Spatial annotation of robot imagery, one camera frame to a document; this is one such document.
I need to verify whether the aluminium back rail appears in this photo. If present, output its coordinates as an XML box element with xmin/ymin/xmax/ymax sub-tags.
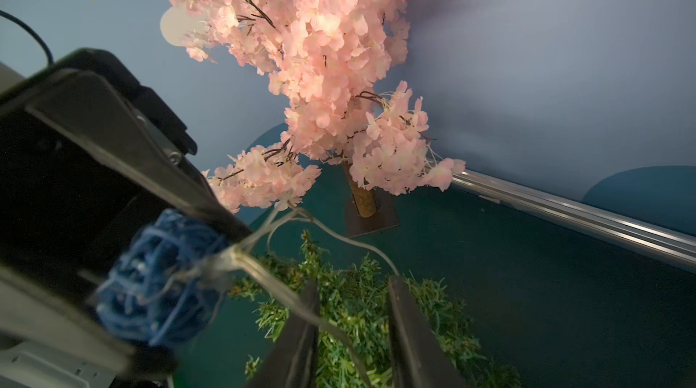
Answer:
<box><xmin>453</xmin><ymin>171</ymin><xmax>695</xmax><ymax>272</ymax></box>

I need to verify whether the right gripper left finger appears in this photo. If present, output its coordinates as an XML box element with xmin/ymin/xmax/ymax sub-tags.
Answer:
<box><xmin>246</xmin><ymin>313</ymin><xmax>319</xmax><ymax>388</ymax></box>

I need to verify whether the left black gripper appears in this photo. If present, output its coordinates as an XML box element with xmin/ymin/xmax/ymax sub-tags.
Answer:
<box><xmin>1</xmin><ymin>49</ymin><xmax>249</xmax><ymax>380</ymax></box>

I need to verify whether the pink cherry blossom tree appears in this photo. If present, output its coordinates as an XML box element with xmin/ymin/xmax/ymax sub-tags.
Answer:
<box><xmin>169</xmin><ymin>0</ymin><xmax>465</xmax><ymax>212</ymax></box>

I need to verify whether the small green christmas tree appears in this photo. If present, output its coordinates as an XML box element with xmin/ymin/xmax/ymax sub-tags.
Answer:
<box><xmin>229</xmin><ymin>230</ymin><xmax>522</xmax><ymax>387</ymax></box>

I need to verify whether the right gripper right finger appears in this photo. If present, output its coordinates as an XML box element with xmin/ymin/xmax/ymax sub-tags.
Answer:
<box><xmin>387</xmin><ymin>276</ymin><xmax>466</xmax><ymax>388</ymax></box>

